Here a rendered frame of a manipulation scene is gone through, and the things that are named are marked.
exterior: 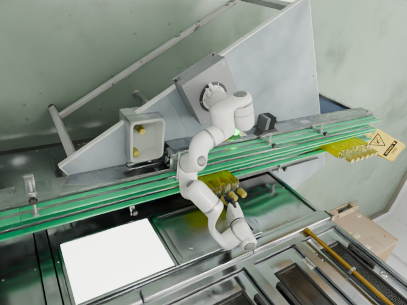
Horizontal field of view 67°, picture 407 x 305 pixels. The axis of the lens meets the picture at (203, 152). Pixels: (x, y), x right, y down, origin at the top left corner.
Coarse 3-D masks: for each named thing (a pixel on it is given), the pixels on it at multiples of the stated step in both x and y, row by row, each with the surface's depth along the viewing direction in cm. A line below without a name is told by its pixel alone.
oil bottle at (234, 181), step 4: (220, 172) 168; (224, 172) 168; (228, 172) 168; (224, 176) 166; (228, 176) 165; (232, 176) 166; (228, 180) 163; (232, 180) 162; (236, 180) 163; (232, 184) 161; (236, 184) 161; (232, 188) 162
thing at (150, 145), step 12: (144, 120) 142; (156, 120) 145; (132, 132) 141; (156, 132) 155; (132, 144) 144; (144, 144) 157; (156, 144) 158; (132, 156) 148; (144, 156) 155; (156, 156) 156
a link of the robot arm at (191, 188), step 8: (184, 176) 127; (192, 176) 128; (184, 184) 124; (192, 184) 118; (200, 184) 118; (184, 192) 122; (192, 192) 117; (200, 192) 117; (208, 192) 119; (192, 200) 120; (200, 200) 118; (208, 200) 118; (216, 200) 120; (200, 208) 120; (208, 208) 119
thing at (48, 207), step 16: (320, 144) 210; (256, 160) 181; (160, 176) 156; (96, 192) 139; (112, 192) 141; (128, 192) 142; (16, 208) 125; (32, 208) 126; (48, 208) 127; (64, 208) 128; (0, 224) 117
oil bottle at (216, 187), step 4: (204, 176) 163; (208, 176) 164; (208, 180) 161; (212, 180) 161; (208, 184) 158; (212, 184) 158; (216, 184) 159; (212, 188) 156; (216, 188) 156; (220, 188) 157; (216, 192) 156
